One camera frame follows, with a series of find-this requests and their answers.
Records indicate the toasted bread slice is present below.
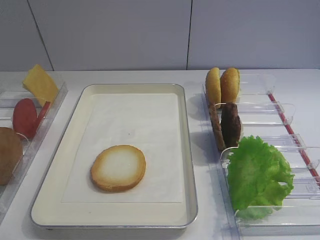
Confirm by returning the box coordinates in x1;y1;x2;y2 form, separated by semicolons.
90;145;147;193

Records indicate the left brown meat patty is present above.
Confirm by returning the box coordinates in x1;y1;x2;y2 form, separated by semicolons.
208;104;226;151

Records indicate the right dark meat patty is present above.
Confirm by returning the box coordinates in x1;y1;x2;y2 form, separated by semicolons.
220;102;242;148

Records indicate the green lettuce leaf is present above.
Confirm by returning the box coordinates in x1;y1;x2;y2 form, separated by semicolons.
227;136;294;220

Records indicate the yellow cheese slice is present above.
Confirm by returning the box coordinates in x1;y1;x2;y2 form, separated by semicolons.
22;64;59;107

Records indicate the red tomato slice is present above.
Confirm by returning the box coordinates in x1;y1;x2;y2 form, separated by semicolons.
12;98;38;139

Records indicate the white paper tray liner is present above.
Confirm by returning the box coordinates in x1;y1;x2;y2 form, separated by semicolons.
62;93;183;203

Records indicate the left golden bun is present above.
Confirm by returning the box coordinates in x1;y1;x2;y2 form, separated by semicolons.
205;67;222;109

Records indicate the golden bun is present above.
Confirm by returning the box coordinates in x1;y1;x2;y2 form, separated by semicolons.
220;67;240;103
205;67;222;109

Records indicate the right golden bun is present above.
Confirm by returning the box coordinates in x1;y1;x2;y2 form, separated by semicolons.
220;67;240;103

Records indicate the right clear acrylic rack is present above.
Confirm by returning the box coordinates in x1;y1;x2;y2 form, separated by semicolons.
201;74;320;240

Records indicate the cream metal baking tray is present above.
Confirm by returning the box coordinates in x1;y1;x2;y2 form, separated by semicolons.
30;83;198;229

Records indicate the brown bun half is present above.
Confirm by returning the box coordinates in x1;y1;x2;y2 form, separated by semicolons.
0;127;23;186

